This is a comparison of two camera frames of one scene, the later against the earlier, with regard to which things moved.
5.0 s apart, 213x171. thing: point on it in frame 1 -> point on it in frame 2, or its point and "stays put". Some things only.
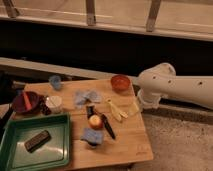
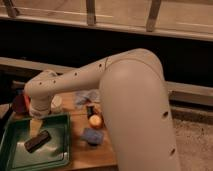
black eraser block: x=38 y=141 stays put
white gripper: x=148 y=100 -> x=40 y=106
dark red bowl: x=25 y=102 stays put
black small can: x=90 y=109 stays put
